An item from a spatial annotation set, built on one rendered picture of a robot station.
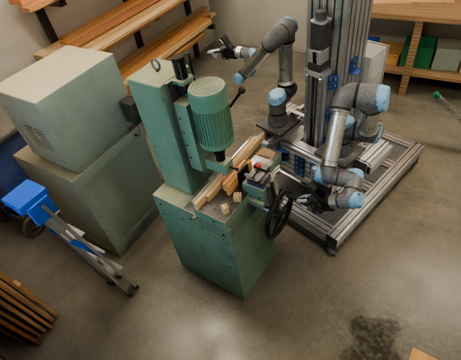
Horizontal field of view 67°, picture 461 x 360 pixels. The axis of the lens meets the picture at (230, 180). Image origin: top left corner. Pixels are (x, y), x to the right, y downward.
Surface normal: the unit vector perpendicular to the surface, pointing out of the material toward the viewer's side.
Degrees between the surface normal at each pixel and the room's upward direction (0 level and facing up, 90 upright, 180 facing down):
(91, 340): 0
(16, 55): 90
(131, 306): 1
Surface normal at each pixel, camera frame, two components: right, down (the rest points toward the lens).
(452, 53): -0.40, 0.69
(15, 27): 0.85, 0.29
